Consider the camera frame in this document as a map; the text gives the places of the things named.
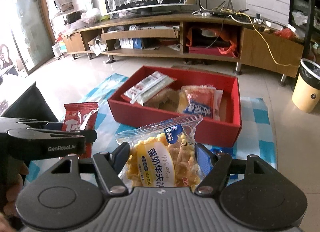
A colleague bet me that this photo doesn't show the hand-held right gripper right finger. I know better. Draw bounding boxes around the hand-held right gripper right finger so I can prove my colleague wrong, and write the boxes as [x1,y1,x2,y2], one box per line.
[194,143,267,195]

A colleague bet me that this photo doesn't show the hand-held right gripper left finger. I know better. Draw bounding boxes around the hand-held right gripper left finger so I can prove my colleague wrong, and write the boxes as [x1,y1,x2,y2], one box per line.
[51,142,130,195]

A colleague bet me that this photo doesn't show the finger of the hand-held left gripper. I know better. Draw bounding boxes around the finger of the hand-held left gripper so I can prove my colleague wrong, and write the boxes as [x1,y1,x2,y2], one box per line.
[0,117,63,131]
[7,129,98,145]

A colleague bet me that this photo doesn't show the red cardboard box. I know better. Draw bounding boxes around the red cardboard box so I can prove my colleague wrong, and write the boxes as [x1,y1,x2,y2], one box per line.
[107,65,242,148]

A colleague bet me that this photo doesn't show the yellow waffle packet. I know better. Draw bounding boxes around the yellow waffle packet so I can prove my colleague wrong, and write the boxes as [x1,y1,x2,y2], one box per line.
[114,115,204,190]

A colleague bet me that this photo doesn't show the red and blue cake packet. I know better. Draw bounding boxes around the red and blue cake packet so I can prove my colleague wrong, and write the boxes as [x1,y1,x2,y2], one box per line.
[177,85,224,121]

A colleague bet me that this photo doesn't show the clear rice cracker packet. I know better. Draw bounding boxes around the clear rice cracker packet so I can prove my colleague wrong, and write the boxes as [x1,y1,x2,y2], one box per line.
[146,87,182,110]

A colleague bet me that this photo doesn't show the long white red snack packet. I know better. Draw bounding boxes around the long white red snack packet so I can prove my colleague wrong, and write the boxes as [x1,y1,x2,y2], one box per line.
[121,71,177,106]

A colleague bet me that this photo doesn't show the person's left hand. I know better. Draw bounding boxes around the person's left hand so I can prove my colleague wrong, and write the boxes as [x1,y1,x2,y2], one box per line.
[0,162,29,225]

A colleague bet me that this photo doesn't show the black panel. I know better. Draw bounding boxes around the black panel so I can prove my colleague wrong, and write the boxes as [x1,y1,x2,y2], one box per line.
[0,81,60,123]

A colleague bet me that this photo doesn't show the blue white checked tablecloth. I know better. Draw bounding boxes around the blue white checked tablecloth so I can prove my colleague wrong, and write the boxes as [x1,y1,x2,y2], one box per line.
[25,73,278,190]

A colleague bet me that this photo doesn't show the white wheeled cart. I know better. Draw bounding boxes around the white wheeled cart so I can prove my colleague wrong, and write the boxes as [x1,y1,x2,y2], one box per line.
[52,37,67,60]

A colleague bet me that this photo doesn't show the white plastic bag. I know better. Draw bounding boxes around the white plastic bag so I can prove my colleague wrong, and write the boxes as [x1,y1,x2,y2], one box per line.
[88,35,106,56]

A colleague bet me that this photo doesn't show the blue and white box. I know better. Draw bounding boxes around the blue and white box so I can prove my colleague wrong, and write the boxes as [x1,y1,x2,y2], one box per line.
[119,37,151,49]

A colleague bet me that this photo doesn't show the flat red box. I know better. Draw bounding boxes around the flat red box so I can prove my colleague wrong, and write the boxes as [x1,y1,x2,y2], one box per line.
[188,46,236,55]

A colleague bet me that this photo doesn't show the orange plastic bag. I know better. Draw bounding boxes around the orange plastic bag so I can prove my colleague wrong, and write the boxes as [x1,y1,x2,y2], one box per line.
[186,26,238,57]

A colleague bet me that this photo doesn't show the beige trash bin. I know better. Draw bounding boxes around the beige trash bin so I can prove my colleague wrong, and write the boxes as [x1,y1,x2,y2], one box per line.
[291,58,320,114]

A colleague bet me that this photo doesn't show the wooden TV stand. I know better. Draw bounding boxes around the wooden TV stand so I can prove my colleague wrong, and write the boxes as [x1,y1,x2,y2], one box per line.
[62,13,305,79]

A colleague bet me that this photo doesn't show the white printed paper bag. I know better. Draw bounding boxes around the white printed paper bag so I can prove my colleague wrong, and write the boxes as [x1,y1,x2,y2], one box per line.
[51,0,75,14]

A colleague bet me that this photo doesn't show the white power strip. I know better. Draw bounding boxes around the white power strip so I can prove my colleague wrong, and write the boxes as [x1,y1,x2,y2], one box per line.
[253,17,273,29]

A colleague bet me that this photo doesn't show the black router with antennas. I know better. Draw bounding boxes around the black router with antennas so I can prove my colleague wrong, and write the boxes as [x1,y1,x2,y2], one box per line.
[193,0,250,19]

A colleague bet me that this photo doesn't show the red plastic bag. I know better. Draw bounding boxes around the red plastic bag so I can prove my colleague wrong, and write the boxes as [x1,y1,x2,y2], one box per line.
[274,28,297,40]

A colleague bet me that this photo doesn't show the black metal rack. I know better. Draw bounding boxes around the black metal rack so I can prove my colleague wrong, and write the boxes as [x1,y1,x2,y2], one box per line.
[289,0,320,60]

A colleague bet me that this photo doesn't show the yellow cable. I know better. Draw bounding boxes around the yellow cable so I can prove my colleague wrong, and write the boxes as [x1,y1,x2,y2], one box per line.
[208,0,301,67]

